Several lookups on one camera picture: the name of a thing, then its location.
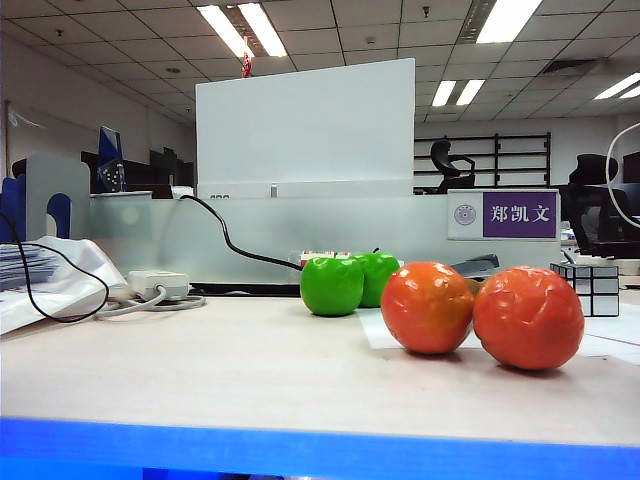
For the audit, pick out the wide ceiling light panel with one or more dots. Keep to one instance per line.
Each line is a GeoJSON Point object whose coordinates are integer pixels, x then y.
{"type": "Point", "coordinates": [506, 22]}

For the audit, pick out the purple white name plate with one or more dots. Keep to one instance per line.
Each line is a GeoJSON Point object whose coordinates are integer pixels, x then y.
{"type": "Point", "coordinates": [521, 213]}

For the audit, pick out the double tube ceiling light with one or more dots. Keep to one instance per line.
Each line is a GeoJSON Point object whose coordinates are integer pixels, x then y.
{"type": "Point", "coordinates": [226, 30]}
{"type": "Point", "coordinates": [443, 92]}

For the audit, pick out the blue edge strip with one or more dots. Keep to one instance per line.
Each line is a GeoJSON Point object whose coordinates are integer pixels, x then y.
{"type": "Point", "coordinates": [320, 450]}

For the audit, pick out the white plastic bag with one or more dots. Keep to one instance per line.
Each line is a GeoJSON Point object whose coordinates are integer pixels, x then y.
{"type": "Point", "coordinates": [75, 280]}

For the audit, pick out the black mesh office chair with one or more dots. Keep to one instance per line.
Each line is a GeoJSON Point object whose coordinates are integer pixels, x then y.
{"type": "Point", "coordinates": [596, 170]}

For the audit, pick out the grey stapler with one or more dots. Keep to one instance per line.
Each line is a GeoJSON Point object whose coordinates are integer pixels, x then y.
{"type": "Point", "coordinates": [483, 261]}

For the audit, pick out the silver mirror puzzle cube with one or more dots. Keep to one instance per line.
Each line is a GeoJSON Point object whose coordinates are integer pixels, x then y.
{"type": "Point", "coordinates": [598, 295]}

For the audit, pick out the grey metal bookend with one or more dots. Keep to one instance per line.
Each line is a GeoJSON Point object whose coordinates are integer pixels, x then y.
{"type": "Point", "coordinates": [56, 175]}

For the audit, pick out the white board panel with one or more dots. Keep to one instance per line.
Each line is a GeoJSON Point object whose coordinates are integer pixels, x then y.
{"type": "Point", "coordinates": [300, 130]}

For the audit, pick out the red hanging ornament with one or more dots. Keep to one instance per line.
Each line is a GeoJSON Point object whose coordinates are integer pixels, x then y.
{"type": "Point", "coordinates": [246, 65]}

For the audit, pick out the black shelf rack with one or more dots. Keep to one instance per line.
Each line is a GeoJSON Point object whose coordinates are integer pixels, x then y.
{"type": "Point", "coordinates": [497, 160]}

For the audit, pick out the white paper sheet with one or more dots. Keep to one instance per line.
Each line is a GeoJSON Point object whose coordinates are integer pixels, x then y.
{"type": "Point", "coordinates": [611, 332]}

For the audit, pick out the blue desk flag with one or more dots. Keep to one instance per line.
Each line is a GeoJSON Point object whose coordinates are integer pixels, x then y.
{"type": "Point", "coordinates": [108, 145]}

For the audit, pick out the brown kiwi fruit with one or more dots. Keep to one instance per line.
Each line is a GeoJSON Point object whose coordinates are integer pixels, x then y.
{"type": "Point", "coordinates": [475, 286]}

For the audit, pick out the large wrinkled orange fruit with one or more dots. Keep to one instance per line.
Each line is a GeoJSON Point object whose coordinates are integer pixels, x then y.
{"type": "Point", "coordinates": [531, 320]}

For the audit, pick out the smooth orange fruit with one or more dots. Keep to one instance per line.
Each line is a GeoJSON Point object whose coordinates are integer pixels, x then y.
{"type": "Point", "coordinates": [426, 310]}

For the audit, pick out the white power adapter box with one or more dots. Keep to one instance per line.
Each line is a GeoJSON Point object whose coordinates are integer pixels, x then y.
{"type": "Point", "coordinates": [156, 282]}

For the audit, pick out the frosted glass desk partition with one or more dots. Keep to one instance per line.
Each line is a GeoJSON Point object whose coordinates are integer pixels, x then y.
{"type": "Point", "coordinates": [275, 225]}

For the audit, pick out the stack of papers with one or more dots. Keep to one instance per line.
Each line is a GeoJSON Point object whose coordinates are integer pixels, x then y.
{"type": "Point", "coordinates": [25, 265]}

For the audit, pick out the green toy apple with stem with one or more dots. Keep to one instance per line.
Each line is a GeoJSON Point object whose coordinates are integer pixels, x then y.
{"type": "Point", "coordinates": [381, 280]}

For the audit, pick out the blue file holder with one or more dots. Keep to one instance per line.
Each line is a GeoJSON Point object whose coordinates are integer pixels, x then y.
{"type": "Point", "coordinates": [11, 210]}

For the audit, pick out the clear plastic bottle red label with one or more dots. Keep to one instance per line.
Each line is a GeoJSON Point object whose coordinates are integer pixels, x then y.
{"type": "Point", "coordinates": [321, 254]}

